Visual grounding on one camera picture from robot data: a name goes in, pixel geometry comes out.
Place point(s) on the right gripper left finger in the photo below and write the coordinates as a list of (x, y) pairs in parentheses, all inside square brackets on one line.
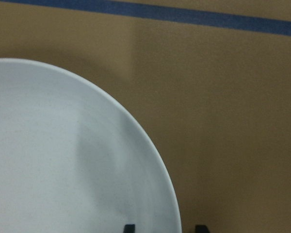
[(129, 228)]

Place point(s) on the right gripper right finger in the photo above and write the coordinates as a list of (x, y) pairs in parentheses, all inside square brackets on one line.
[(201, 229)]

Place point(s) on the blue plate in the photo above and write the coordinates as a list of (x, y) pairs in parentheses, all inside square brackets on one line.
[(74, 160)]

